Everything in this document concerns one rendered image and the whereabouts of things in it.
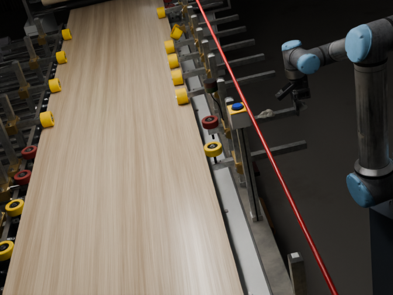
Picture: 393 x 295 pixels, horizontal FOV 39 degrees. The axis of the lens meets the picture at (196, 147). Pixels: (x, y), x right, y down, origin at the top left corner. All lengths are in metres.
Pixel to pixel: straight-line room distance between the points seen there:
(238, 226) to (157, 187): 0.40
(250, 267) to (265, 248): 0.11
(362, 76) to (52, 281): 1.28
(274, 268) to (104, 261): 0.62
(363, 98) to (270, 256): 0.68
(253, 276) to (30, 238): 0.87
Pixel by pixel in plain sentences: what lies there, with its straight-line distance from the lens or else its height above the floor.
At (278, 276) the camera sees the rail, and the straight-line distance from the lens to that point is 2.10.
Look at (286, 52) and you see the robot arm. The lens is 2.61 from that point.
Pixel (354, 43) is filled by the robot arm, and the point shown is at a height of 1.40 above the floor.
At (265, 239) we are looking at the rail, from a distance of 2.25.
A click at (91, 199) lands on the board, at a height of 0.90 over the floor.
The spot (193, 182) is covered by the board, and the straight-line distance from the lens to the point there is 2.29.
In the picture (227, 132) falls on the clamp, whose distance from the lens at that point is 2.65.
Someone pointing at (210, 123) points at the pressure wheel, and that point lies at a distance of 2.67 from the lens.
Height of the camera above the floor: 2.18
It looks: 31 degrees down
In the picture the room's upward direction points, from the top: 13 degrees counter-clockwise
